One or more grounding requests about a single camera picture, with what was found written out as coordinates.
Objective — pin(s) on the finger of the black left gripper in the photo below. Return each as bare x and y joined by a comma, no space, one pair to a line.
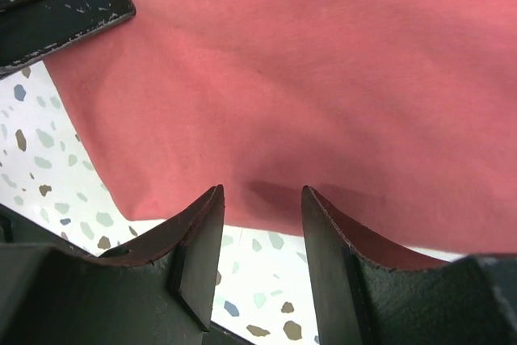
33,29

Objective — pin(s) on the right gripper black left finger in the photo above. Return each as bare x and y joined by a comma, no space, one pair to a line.
121,292

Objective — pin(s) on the red t-shirt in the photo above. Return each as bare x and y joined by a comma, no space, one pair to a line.
402,113

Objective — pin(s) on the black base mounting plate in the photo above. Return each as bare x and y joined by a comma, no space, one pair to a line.
32,224

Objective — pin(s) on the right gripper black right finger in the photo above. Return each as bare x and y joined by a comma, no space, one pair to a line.
370,290

